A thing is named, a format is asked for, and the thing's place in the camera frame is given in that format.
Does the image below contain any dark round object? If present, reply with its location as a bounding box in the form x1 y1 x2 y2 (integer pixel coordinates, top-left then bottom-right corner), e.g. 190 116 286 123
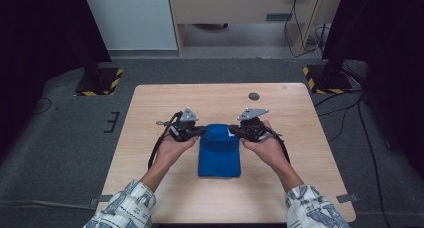
193 22 230 31

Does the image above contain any grey tape strip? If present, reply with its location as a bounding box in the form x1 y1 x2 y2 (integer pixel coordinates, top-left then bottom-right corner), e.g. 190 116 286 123
88 194 115 208
335 193 361 204

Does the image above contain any person's right hand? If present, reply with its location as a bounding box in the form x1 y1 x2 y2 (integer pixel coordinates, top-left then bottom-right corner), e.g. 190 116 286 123
239 120 288 173

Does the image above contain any blue cloth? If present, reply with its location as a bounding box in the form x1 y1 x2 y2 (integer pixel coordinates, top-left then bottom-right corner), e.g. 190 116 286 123
197 122 242 179

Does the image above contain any black striped stand base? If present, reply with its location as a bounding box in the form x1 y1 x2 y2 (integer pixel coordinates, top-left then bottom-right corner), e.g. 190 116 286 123
302 64 354 95
74 67 125 97

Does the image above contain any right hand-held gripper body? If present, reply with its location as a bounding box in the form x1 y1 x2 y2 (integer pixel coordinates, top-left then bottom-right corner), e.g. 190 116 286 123
237 107 273 143

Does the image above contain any white panel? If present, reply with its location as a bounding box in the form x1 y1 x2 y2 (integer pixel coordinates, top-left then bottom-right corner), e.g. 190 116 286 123
81 0 179 52

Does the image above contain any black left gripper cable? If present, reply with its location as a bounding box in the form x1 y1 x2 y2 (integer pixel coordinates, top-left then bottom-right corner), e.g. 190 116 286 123
147 111 184 171

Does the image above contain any thin black floor cable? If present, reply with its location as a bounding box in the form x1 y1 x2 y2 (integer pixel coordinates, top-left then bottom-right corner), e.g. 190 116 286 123
32 97 54 117

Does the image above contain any black curtain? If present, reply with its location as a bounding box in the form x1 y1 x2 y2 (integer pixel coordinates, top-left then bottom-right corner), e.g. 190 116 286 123
0 0 113 162
321 0 424 180

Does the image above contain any person's left hand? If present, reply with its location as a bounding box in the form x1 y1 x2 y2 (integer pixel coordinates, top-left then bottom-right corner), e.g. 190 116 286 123
155 133 200 172

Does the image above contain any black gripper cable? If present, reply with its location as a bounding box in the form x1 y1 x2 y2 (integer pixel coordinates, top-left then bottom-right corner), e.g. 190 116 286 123
265 127 292 165
147 111 184 171

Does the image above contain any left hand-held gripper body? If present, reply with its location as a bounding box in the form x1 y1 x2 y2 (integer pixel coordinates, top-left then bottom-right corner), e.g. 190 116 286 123
168 106 200 143

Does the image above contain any black hanging power cable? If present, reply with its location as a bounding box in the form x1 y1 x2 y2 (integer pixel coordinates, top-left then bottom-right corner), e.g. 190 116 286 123
283 0 326 59

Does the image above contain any long black floor cable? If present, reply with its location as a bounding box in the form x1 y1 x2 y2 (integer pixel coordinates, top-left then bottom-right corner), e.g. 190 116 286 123
357 96 394 228

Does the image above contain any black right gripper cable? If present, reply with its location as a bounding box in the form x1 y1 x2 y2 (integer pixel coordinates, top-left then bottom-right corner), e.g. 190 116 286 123
265 127 292 165

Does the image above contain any grey floor cable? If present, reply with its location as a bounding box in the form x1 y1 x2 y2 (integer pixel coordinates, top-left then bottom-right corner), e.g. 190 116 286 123
0 199 94 211

